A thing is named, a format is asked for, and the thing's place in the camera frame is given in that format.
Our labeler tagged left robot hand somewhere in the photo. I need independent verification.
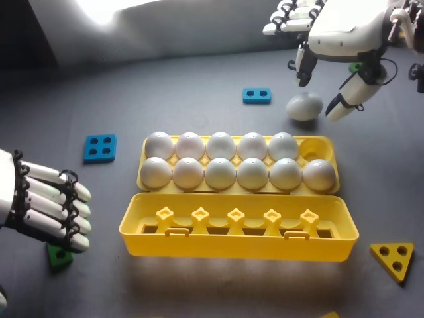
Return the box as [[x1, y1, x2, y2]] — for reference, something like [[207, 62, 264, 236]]
[[0, 148, 92, 309]]

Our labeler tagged large yellow toy block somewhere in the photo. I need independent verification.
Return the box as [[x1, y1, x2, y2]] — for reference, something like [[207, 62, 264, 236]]
[[118, 134, 360, 263]]

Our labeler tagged white toy egg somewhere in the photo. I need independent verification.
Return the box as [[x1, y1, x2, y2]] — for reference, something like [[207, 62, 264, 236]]
[[237, 131, 268, 160], [302, 158, 337, 192], [205, 131, 237, 160], [204, 157, 237, 191], [268, 158, 303, 191], [172, 157, 205, 191], [175, 132, 205, 160], [140, 156, 173, 191], [144, 131, 176, 159], [267, 132, 300, 160], [286, 91, 323, 123], [236, 157, 269, 191]]

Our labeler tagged blue four-hole square block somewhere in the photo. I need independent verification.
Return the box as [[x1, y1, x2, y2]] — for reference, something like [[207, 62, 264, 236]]
[[83, 133, 117, 164]]

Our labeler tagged grey table cloth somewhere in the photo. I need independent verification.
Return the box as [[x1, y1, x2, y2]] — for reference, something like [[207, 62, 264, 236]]
[[0, 49, 424, 318]]

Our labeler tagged blue two-hole block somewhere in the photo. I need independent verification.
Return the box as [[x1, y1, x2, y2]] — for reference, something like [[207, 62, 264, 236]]
[[242, 87, 272, 105]]

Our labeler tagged yellow three-hole triangle block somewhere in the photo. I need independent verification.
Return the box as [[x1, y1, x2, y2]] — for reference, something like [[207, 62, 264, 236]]
[[370, 242, 415, 285]]

